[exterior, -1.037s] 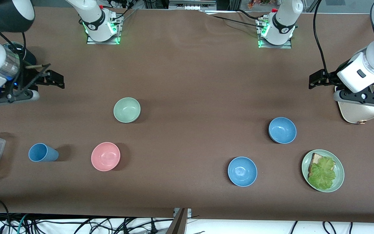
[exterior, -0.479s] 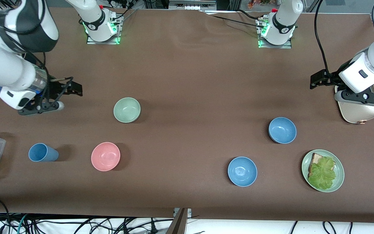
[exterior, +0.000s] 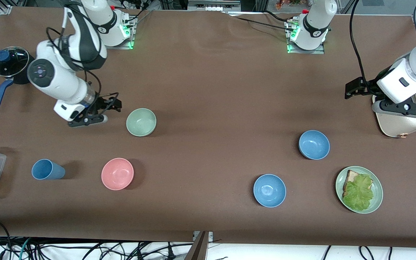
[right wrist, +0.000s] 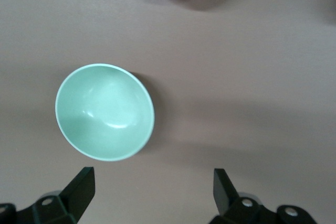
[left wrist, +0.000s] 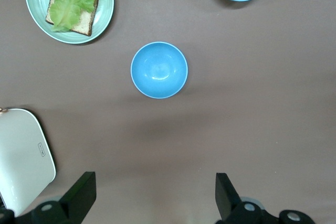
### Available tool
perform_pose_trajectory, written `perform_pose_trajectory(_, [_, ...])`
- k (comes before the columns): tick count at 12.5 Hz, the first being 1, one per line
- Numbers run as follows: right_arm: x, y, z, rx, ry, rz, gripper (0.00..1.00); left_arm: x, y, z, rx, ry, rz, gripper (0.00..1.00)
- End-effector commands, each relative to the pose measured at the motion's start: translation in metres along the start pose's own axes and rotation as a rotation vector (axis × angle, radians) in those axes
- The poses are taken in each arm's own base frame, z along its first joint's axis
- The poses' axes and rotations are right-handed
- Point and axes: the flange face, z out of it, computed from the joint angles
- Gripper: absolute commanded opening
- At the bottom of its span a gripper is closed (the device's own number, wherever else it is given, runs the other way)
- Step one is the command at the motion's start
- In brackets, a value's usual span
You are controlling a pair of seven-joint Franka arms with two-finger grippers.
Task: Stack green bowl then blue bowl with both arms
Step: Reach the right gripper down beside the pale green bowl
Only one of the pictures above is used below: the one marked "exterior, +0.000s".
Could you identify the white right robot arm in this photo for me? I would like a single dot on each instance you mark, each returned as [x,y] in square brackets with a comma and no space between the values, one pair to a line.
[60,83]

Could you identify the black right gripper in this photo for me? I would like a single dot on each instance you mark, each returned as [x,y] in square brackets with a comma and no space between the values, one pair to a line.
[102,102]

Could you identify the blue bowl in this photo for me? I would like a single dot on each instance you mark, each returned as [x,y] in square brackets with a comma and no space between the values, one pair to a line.
[269,190]
[313,144]

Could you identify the pink bowl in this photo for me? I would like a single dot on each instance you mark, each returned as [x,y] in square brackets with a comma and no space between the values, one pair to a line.
[117,174]

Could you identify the green plate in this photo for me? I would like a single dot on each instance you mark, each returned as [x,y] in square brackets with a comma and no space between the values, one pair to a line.
[377,195]

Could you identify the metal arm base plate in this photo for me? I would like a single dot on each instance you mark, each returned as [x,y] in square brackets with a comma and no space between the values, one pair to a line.
[130,39]
[321,48]

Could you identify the metal table bracket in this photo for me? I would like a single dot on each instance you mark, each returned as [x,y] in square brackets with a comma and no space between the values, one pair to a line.
[202,249]

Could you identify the glass lid with blue knob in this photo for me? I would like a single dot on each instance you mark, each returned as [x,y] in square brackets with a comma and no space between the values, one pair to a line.
[9,61]

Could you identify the aluminium frame profile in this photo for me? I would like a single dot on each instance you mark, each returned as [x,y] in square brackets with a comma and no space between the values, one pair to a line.
[213,4]

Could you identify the cream cutting board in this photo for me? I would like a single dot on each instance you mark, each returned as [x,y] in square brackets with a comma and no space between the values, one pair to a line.
[399,126]

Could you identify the green bowl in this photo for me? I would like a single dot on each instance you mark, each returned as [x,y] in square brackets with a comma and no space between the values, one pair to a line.
[141,122]

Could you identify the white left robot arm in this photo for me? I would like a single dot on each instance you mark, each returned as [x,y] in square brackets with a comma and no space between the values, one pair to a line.
[404,83]

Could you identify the bread slice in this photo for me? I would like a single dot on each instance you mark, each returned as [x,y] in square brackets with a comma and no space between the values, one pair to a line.
[351,177]

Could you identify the green lettuce leaf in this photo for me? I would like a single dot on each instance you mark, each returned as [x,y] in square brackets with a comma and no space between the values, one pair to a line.
[359,193]

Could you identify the blue plastic cup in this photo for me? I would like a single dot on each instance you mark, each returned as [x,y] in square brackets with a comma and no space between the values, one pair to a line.
[47,169]

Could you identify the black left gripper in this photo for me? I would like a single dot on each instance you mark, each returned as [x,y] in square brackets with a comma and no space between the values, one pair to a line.
[366,87]

